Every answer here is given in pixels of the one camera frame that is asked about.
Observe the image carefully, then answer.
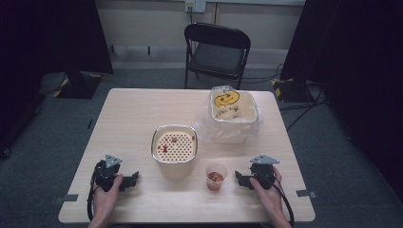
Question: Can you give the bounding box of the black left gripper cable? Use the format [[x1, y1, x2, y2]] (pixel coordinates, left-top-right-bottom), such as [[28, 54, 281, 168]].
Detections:
[[86, 162, 106, 222]]

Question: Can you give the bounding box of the small clear plastic cup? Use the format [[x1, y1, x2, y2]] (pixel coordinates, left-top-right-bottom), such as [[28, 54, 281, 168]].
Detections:
[[205, 162, 229, 192]]

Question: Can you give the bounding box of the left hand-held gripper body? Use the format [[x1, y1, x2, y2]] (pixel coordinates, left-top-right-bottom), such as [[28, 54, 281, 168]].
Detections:
[[94, 154, 125, 193]]

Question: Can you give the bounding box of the black folding chair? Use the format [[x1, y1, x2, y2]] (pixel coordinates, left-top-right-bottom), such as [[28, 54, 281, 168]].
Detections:
[[183, 22, 252, 90]]

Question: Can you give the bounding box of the black curtain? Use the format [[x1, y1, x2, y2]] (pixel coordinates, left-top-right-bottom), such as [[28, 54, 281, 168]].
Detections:
[[279, 0, 403, 203], [0, 0, 115, 156]]

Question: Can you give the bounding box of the person's right hand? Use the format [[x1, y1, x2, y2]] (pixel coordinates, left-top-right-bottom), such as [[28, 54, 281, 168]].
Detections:
[[249, 166, 285, 220]]

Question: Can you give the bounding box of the grey tape tab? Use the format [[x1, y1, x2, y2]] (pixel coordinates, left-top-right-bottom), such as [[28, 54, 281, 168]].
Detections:
[[296, 189, 319, 200], [53, 194, 80, 205]]

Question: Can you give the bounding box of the white trash bin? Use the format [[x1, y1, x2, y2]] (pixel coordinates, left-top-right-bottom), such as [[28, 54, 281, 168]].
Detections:
[[209, 89, 259, 145]]

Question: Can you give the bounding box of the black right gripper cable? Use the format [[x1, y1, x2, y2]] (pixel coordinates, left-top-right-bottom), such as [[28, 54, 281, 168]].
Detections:
[[265, 176, 296, 228]]

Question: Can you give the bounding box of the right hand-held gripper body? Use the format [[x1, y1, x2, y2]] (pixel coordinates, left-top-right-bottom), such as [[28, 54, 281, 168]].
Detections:
[[249, 153, 280, 191]]

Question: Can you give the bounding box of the white wall outlet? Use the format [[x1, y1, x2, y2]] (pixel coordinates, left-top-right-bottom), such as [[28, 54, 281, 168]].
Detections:
[[184, 0, 207, 14]]

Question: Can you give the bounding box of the clear plastic bin liner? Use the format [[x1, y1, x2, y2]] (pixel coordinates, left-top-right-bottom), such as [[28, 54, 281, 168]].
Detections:
[[194, 85, 263, 144]]

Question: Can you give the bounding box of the black floor cable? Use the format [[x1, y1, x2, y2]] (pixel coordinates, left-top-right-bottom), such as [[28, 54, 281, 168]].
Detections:
[[278, 88, 328, 131]]

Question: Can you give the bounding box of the person's left hand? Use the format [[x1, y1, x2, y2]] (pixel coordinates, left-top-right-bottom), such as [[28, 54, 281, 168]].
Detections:
[[90, 173, 125, 220]]

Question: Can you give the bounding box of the black stand base yellow tape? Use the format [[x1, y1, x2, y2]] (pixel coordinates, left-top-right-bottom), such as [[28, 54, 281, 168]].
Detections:
[[271, 77, 316, 104], [52, 71, 105, 100]]

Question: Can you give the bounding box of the yellow smiley face wrapper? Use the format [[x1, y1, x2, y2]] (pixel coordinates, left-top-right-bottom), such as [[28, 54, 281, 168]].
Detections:
[[214, 89, 240, 108]]

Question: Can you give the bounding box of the white container with perforated strainer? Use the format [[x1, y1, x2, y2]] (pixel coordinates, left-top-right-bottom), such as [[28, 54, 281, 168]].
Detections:
[[150, 123, 200, 181]]

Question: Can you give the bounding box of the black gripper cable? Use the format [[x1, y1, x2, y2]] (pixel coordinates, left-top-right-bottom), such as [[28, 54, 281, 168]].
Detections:
[[265, 176, 296, 228], [86, 162, 106, 222]]

